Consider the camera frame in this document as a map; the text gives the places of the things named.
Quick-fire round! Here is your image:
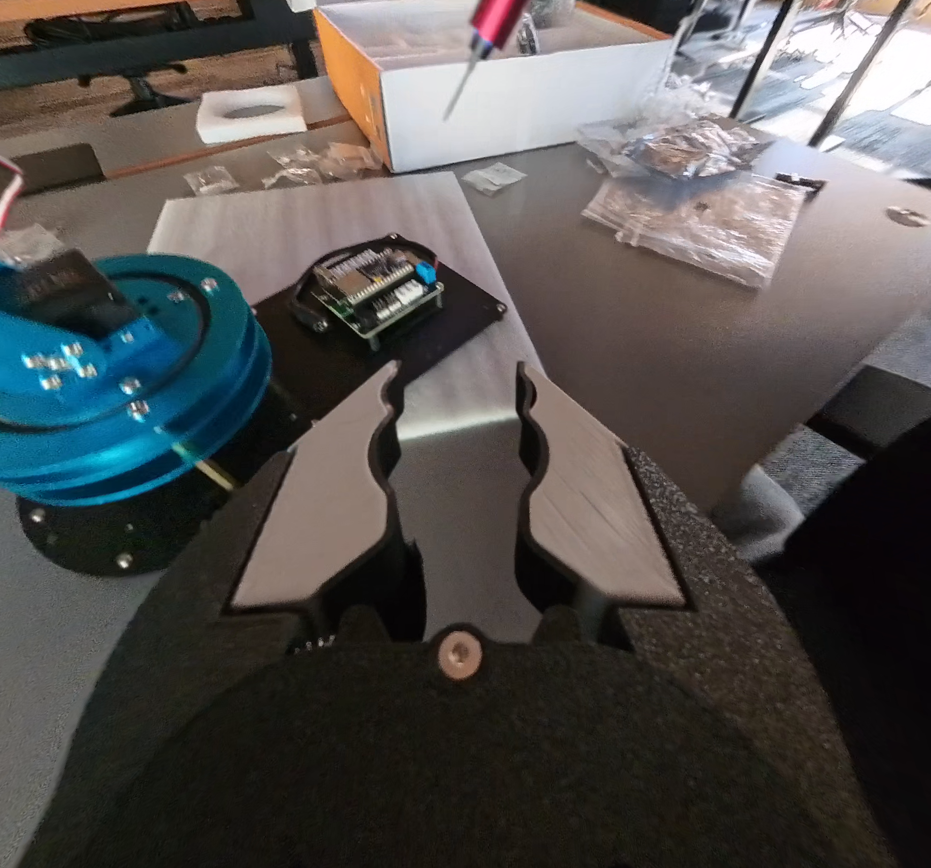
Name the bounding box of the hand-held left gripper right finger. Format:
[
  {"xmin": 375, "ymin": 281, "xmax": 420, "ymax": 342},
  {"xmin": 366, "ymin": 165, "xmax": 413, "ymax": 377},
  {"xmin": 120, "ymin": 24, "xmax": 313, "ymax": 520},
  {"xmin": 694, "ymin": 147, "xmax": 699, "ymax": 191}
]
[{"xmin": 515, "ymin": 361, "xmax": 690, "ymax": 641}]

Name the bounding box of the black rectangular plate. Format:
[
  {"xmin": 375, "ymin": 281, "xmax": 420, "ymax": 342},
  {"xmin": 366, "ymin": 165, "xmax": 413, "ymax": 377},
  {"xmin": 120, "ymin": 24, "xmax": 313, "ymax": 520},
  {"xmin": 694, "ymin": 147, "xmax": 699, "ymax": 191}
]
[{"xmin": 11, "ymin": 143, "xmax": 106, "ymax": 194}]

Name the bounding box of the black metal frame table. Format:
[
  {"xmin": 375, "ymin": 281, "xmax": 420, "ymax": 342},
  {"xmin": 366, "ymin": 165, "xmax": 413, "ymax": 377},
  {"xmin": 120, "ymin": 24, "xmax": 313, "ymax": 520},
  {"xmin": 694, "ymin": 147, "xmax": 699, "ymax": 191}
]
[{"xmin": 676, "ymin": 0, "xmax": 931, "ymax": 149}]

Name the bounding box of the white orange cardboard box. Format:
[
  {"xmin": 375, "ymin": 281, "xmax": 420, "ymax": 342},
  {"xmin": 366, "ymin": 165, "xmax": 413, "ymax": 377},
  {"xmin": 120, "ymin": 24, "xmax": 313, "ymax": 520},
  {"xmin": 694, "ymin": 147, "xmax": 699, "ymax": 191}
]
[{"xmin": 273, "ymin": 0, "xmax": 677, "ymax": 174}]

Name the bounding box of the circuit board on black plate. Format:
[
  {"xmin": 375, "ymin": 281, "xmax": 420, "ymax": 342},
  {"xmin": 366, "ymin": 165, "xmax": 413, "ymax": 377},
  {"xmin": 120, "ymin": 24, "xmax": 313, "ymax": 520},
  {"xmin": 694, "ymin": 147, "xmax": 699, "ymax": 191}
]
[{"xmin": 287, "ymin": 232, "xmax": 441, "ymax": 334}]

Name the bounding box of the white foam block with hole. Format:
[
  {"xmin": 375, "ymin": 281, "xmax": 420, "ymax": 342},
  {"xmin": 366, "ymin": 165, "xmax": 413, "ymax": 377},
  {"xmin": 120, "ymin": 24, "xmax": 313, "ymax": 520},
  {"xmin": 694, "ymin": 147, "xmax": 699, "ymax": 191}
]
[{"xmin": 196, "ymin": 86, "xmax": 308, "ymax": 145}]

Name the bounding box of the blue hobby robot arm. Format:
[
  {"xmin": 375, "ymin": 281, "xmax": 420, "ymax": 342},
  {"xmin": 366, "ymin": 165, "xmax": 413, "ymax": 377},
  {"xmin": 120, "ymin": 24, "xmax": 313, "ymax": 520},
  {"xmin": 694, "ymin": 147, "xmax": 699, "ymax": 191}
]
[{"xmin": 0, "ymin": 224, "xmax": 510, "ymax": 578}]

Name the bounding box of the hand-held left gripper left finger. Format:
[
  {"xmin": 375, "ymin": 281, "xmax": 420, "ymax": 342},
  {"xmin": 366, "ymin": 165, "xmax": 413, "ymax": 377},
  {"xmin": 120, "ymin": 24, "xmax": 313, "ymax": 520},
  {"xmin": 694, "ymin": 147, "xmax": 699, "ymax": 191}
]
[{"xmin": 229, "ymin": 359, "xmax": 426, "ymax": 640}]

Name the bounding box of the white foam sheet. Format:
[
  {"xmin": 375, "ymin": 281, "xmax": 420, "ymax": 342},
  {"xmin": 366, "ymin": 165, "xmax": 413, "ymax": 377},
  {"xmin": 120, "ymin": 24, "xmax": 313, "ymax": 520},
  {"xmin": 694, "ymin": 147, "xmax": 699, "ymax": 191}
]
[{"xmin": 149, "ymin": 170, "xmax": 546, "ymax": 447}]

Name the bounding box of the green control circuit board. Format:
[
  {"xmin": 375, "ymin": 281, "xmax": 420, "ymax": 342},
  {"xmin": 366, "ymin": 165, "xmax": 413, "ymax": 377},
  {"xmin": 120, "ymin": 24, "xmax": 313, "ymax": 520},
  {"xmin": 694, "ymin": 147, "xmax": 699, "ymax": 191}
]
[{"xmin": 313, "ymin": 246, "xmax": 446, "ymax": 353}]

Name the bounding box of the crumpled clear plastic wrap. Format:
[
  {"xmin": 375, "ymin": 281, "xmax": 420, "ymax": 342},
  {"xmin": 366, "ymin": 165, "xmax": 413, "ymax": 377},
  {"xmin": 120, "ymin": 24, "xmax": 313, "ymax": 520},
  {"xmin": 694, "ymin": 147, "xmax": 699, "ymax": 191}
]
[{"xmin": 633, "ymin": 47, "xmax": 736, "ymax": 127}]

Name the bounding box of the silver crumpled foil bag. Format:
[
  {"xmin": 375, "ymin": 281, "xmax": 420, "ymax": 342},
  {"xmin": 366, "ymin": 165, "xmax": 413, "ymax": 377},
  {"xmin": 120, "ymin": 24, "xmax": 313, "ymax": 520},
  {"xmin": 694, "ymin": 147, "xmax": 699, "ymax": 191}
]
[{"xmin": 578, "ymin": 115, "xmax": 775, "ymax": 178}]

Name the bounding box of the black chair base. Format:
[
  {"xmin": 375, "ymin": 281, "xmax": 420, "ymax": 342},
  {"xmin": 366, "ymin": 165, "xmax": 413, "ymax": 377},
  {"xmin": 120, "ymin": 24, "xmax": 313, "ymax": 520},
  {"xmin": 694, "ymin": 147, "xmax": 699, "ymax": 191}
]
[{"xmin": 109, "ymin": 68, "xmax": 192, "ymax": 118}]

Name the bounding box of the red white black servo cable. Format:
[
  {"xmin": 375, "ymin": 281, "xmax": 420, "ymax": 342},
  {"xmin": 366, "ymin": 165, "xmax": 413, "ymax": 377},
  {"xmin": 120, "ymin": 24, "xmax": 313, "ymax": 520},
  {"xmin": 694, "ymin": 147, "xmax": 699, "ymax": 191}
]
[{"xmin": 0, "ymin": 154, "xmax": 27, "ymax": 231}]

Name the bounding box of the clear flat plastic bag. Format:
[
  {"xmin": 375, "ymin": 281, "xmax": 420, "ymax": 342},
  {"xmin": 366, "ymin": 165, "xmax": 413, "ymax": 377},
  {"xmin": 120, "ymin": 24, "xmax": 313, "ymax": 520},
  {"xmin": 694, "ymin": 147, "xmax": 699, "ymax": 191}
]
[{"xmin": 582, "ymin": 174, "xmax": 808, "ymax": 289}]

